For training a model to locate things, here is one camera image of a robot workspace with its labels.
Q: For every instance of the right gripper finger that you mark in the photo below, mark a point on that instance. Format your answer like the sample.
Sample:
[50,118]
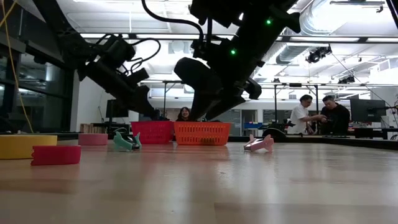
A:
[230,104]
[202,84]

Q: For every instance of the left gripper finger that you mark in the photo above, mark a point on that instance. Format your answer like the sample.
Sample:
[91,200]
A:
[136,109]
[141,96]

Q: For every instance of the pale pink staple remover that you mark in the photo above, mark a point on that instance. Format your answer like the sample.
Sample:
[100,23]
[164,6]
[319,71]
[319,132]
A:
[262,144]

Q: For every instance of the pink tape roll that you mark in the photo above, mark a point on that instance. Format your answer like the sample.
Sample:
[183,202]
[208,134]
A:
[92,139]

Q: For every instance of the red mini stapler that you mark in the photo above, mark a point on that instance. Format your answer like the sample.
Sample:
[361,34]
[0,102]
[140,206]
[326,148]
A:
[56,155]

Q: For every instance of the yellow tape roll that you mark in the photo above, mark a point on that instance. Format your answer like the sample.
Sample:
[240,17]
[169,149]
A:
[25,146]

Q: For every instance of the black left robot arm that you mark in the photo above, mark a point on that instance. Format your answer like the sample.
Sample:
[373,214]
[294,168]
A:
[62,34]

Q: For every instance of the black computer monitor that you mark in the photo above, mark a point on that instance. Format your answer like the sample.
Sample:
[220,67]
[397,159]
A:
[367,110]
[116,109]

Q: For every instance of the red plastic basket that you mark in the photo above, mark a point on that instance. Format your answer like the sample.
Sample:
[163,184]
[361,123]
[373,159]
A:
[152,132]

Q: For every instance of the blue box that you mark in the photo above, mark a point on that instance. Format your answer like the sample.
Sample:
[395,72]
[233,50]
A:
[252,125]

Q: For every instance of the person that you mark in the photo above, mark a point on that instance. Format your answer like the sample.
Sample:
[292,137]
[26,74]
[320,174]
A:
[337,119]
[184,113]
[298,118]

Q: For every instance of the orange plastic basket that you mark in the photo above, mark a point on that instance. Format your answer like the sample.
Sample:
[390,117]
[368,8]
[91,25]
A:
[202,133]

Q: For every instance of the row of books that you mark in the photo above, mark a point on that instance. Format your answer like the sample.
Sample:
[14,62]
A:
[90,128]

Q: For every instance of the black ceiling spot lamp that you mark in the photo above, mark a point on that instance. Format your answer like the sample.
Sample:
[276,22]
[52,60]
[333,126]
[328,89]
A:
[346,80]
[317,54]

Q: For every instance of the long ceiling light strip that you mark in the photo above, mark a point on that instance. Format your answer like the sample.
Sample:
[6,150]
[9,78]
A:
[326,39]

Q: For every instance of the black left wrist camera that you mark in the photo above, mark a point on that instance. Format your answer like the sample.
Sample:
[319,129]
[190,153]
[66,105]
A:
[116,51]

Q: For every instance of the silver ventilation duct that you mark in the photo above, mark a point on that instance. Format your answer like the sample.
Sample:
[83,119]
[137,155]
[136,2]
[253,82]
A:
[290,53]

